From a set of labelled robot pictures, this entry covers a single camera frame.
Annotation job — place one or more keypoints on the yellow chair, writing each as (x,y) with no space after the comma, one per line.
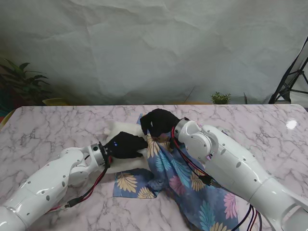
(54,101)

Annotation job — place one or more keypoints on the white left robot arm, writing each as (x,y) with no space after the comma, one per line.
(43,183)

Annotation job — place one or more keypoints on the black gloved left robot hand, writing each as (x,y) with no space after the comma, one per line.
(126,146)

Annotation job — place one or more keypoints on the small green potted plant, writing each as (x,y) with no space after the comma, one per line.
(220,98)

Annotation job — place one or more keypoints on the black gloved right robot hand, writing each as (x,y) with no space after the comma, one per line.
(160,121)

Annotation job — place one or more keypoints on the white pillow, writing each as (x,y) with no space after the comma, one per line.
(127,166)

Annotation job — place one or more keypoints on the wrinkled white backdrop sheet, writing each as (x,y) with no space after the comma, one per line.
(144,48)

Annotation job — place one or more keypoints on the blue leaf print pillowcase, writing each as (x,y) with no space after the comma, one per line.
(168,173)

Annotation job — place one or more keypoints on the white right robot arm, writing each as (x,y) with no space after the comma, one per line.
(228,163)

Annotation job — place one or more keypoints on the large green leafy plant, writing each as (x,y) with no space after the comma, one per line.
(21,81)

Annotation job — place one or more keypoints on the black tripod light stand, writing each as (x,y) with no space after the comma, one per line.
(288,81)

